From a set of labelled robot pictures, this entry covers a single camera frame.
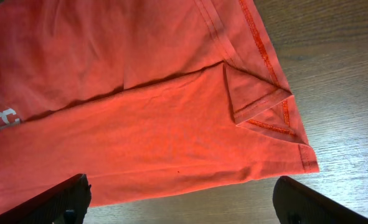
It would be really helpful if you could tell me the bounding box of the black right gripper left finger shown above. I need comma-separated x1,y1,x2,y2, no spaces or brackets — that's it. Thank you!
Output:
0,174,92,224

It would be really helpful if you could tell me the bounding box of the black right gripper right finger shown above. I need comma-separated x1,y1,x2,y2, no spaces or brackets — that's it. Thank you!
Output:
272,176,368,224

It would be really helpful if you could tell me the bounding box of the orange soccer t-shirt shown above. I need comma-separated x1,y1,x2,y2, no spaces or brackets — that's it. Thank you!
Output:
0,0,319,214

